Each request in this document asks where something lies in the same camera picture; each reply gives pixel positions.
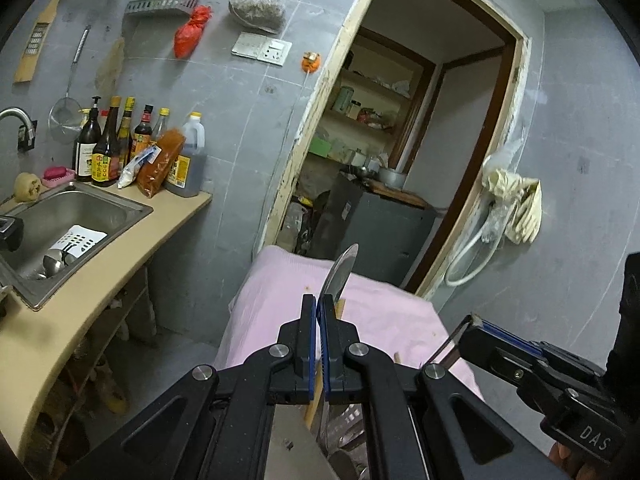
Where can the clear bottle yellow cap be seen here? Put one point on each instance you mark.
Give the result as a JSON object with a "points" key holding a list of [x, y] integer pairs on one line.
{"points": [[161, 124]]}

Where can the chrome faucet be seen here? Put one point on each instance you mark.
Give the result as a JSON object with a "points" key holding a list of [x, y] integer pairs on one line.
{"points": [[15, 114]]}

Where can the clear hanging plastic bag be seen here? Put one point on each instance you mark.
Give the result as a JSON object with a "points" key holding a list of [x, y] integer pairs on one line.
{"points": [[492, 220]]}

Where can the dark bottle red label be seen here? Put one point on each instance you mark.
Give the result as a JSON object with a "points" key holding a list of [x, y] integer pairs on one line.
{"points": [[142, 132]]}

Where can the stainless steel sink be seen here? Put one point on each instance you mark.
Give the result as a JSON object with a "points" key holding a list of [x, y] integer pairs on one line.
{"points": [[65, 210]]}

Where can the steel table knife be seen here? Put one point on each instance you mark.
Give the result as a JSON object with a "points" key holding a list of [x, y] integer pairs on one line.
{"points": [[342, 270]]}

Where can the white and blue packet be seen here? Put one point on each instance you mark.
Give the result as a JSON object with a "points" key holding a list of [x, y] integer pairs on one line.
{"points": [[135, 166]]}

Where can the pink tablecloth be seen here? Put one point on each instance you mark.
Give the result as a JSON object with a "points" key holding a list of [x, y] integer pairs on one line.
{"points": [[280, 300]]}

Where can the white perforated sink basket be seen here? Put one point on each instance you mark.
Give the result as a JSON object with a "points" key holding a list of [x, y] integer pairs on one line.
{"points": [[82, 240]]}

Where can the aluminium pot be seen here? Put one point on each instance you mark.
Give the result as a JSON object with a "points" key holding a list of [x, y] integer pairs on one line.
{"points": [[392, 177]]}

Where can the clear bag of dried goods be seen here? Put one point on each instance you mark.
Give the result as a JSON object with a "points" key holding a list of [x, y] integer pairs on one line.
{"points": [[257, 7]]}

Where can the wooden board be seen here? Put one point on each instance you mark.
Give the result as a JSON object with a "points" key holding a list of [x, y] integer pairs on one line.
{"points": [[405, 197]]}

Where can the dark bottle yellow cap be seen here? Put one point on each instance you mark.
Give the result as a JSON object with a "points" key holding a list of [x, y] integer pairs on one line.
{"points": [[126, 135]]}

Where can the green canister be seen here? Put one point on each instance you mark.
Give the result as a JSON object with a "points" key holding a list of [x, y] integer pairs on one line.
{"points": [[344, 99]]}

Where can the large soy sauce bottle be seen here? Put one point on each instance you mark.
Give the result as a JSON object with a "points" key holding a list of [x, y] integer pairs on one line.
{"points": [[106, 155]]}

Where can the dark pump bottle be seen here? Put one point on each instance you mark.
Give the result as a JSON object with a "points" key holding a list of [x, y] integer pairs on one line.
{"points": [[89, 147]]}

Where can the steel ladle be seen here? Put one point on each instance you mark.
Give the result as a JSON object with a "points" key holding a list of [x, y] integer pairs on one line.
{"points": [[52, 262]]}

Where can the orange spice packet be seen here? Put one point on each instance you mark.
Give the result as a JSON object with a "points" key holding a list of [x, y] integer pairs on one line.
{"points": [[160, 162]]}

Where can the pile of bags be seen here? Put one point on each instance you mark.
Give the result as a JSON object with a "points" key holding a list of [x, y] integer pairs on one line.
{"points": [[300, 220]]}

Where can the metal mesh strainer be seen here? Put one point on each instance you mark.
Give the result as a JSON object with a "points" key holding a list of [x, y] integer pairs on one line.
{"points": [[65, 120]]}

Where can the worn cream door frame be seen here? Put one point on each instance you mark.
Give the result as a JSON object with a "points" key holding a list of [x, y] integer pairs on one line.
{"points": [[320, 110]]}

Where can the crumpled cream rubber glove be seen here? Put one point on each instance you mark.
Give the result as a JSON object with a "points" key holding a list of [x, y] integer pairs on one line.
{"points": [[500, 180]]}

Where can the wooden shelf unit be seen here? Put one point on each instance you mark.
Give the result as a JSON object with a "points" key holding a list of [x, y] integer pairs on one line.
{"points": [[350, 120]]}

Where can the black wall fixture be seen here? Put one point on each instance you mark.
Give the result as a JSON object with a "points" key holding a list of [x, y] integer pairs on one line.
{"points": [[26, 136]]}

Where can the small jar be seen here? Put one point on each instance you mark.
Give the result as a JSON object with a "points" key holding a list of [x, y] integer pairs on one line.
{"points": [[356, 109]]}

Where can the red plastic bag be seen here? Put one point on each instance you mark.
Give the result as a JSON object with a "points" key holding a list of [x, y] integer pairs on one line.
{"points": [[187, 37]]}

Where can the wooden grater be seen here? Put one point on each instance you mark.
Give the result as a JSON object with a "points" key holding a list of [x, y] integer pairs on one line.
{"points": [[35, 42]]}

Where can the large dark liquid jug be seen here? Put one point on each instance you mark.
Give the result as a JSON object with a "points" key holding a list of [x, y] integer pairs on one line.
{"points": [[192, 160]]}

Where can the person's right hand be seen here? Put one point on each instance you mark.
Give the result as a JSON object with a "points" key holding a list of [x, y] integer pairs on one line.
{"points": [[565, 460]]}

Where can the person's right forearm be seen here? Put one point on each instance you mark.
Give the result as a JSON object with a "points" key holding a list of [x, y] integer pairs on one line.
{"points": [[630, 310]]}

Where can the beige kitchen counter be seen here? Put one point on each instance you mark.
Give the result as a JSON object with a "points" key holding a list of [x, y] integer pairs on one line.
{"points": [[165, 215]]}

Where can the grey wall rack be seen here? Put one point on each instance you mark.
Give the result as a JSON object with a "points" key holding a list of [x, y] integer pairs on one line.
{"points": [[155, 6]]}

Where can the pink soap dish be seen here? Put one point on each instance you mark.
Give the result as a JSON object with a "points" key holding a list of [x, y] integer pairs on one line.
{"points": [[57, 175]]}

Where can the loofah sponge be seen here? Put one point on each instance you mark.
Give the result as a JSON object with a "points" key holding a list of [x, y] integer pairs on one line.
{"points": [[27, 187]]}

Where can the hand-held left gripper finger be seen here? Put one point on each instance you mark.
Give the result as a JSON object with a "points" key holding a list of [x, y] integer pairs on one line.
{"points": [[323, 360], [313, 350]]}

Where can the small lidded pot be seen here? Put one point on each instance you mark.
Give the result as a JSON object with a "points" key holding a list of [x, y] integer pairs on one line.
{"points": [[365, 167]]}

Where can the white wall switch socket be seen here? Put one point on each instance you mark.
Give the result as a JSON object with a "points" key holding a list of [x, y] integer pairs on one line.
{"points": [[262, 49]]}

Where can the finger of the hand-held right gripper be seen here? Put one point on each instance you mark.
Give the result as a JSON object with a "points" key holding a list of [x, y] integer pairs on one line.
{"points": [[505, 332], [500, 360]]}

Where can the green box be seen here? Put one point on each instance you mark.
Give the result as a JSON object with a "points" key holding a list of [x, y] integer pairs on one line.
{"points": [[320, 147]]}

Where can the grey metal cabinet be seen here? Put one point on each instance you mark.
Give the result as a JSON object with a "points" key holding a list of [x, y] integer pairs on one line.
{"points": [[390, 230]]}

